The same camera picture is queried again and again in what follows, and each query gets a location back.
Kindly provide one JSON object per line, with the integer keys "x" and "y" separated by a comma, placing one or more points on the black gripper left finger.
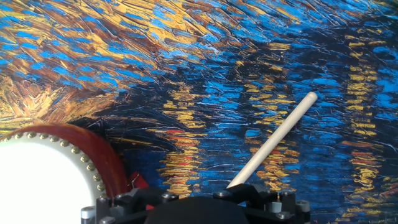
{"x": 124, "y": 205}

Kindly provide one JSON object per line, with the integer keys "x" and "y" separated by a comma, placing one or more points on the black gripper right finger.
{"x": 273, "y": 202}

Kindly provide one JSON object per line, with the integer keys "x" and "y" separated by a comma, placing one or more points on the pale wooden drumstick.
{"x": 273, "y": 138}

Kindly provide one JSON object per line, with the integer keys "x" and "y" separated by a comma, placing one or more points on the red drum with white head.
{"x": 40, "y": 183}

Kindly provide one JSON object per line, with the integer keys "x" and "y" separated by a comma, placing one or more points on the blue starry painting print cloth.
{"x": 199, "y": 77}

